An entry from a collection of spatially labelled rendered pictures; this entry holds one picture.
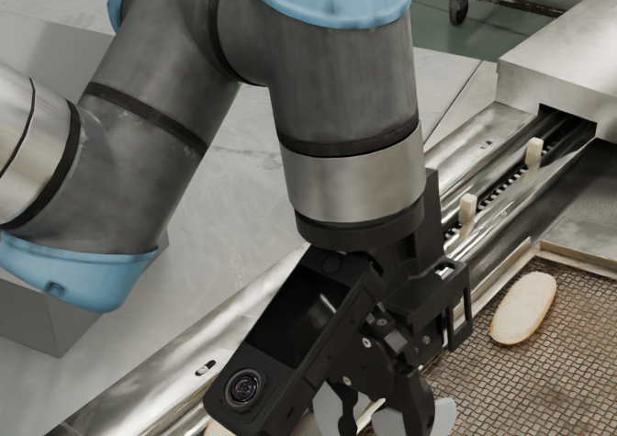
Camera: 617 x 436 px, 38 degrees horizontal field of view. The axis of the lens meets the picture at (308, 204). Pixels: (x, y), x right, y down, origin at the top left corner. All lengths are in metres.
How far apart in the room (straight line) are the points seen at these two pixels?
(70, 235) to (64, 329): 0.36
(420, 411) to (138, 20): 0.26
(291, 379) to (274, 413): 0.02
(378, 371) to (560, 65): 0.64
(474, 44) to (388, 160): 2.80
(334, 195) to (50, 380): 0.43
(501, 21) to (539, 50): 2.33
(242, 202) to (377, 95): 0.57
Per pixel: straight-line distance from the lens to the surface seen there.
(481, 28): 3.36
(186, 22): 0.48
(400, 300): 0.51
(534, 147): 1.01
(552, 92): 1.06
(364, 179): 0.44
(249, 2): 0.44
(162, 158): 0.47
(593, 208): 1.01
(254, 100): 1.17
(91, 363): 0.82
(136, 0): 0.51
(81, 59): 0.83
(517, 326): 0.72
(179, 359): 0.75
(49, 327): 0.81
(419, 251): 0.52
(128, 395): 0.73
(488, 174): 0.98
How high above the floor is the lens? 1.39
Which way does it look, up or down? 36 degrees down
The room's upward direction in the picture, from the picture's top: 1 degrees counter-clockwise
